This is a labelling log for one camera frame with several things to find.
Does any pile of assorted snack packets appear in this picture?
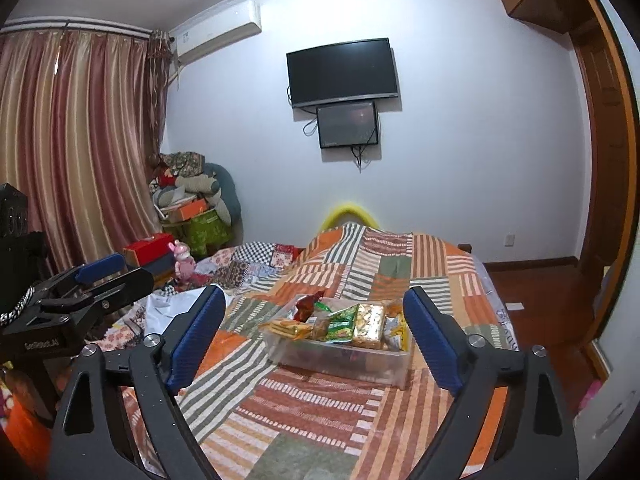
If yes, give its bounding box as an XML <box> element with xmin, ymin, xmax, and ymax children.
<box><xmin>267</xmin><ymin>300</ymin><xmax>411</xmax><ymax>352</ymax></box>

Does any red box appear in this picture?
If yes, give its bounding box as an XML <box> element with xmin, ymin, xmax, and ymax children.
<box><xmin>122</xmin><ymin>234</ymin><xmax>176</xmax><ymax>267</ymax></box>

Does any small black wall monitor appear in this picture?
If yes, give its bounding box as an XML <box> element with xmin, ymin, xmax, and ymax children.
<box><xmin>316</xmin><ymin>101</ymin><xmax>378</xmax><ymax>150</ymax></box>

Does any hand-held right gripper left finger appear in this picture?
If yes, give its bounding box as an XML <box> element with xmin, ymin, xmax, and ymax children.
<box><xmin>50</xmin><ymin>285</ymin><xmax>228</xmax><ymax>480</ymax></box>

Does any person's orange clothing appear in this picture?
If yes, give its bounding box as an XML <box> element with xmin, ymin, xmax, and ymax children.
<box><xmin>0</xmin><ymin>360</ymin><xmax>57</xmax><ymax>467</ymax></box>

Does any black hanging cable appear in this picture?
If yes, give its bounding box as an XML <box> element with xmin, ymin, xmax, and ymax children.
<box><xmin>350</xmin><ymin>144</ymin><xmax>373</xmax><ymax>173</ymax></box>

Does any yellow ring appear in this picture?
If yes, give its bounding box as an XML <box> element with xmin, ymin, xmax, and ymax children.
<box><xmin>322</xmin><ymin>201</ymin><xmax>382</xmax><ymax>233</ymax></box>

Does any curtain rod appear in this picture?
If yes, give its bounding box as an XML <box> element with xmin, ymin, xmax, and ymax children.
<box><xmin>0</xmin><ymin>18</ymin><xmax>152</xmax><ymax>39</ymax></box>

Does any pink plush toy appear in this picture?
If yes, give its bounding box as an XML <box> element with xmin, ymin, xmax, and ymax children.
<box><xmin>167</xmin><ymin>240</ymin><xmax>197</xmax><ymax>282</ymax></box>

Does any green patterned box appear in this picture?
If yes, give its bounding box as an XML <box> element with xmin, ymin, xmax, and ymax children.
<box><xmin>182</xmin><ymin>210</ymin><xmax>236</xmax><ymax>257</ymax></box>

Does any clear plastic container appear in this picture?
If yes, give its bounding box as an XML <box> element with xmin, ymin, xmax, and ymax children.
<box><xmin>260</xmin><ymin>294</ymin><xmax>416</xmax><ymax>391</ymax></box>

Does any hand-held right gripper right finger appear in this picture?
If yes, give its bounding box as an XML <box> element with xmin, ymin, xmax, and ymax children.
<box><xmin>402</xmin><ymin>286</ymin><xmax>583</xmax><ymax>480</ymax></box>

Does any wall-mounted black television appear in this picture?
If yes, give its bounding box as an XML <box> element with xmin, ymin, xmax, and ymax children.
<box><xmin>286</xmin><ymin>37</ymin><xmax>401</xmax><ymax>109</ymax></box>

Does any pile of cushions and boxes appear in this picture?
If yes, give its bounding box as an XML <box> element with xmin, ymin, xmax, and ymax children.
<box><xmin>155</xmin><ymin>172</ymin><xmax>223</xmax><ymax>221</ymax></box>

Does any floral fabric bag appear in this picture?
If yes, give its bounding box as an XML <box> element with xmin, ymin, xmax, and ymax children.
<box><xmin>160</xmin><ymin>151</ymin><xmax>206</xmax><ymax>178</ymax></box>

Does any white plastic bag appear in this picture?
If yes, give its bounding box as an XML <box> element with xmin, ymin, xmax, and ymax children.
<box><xmin>142</xmin><ymin>292</ymin><xmax>201</xmax><ymax>337</ymax></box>

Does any striped patchwork blanket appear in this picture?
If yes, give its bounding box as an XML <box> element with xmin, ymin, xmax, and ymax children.
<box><xmin>120</xmin><ymin>222</ymin><xmax>521</xmax><ymax>480</ymax></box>

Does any red snack packet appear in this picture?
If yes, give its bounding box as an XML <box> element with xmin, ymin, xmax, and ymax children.
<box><xmin>292</xmin><ymin>292</ymin><xmax>326</xmax><ymax>323</ymax></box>

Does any striped brown curtain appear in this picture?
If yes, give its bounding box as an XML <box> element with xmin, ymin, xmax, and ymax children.
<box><xmin>0</xmin><ymin>29</ymin><xmax>173</xmax><ymax>286</ymax></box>

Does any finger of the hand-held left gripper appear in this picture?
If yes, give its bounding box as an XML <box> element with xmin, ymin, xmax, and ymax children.
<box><xmin>40</xmin><ymin>270</ymin><xmax>155</xmax><ymax>318</ymax></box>
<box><xmin>30</xmin><ymin>254</ymin><xmax>126</xmax><ymax>301</ymax></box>

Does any white air conditioner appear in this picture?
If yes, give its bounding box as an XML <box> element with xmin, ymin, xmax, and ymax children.
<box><xmin>175</xmin><ymin>1</ymin><xmax>262</xmax><ymax>66</ymax></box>

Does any white cabinet door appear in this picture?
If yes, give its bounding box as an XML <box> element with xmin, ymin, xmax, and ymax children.
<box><xmin>572</xmin><ymin>270</ymin><xmax>640</xmax><ymax>480</ymax></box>

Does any dark grey box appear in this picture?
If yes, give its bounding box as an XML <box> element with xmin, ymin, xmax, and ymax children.
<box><xmin>145</xmin><ymin>257</ymin><xmax>179</xmax><ymax>282</ymax></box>

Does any orange box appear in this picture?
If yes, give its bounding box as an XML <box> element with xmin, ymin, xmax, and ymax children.
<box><xmin>165</xmin><ymin>199</ymin><xmax>209</xmax><ymax>223</ymax></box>

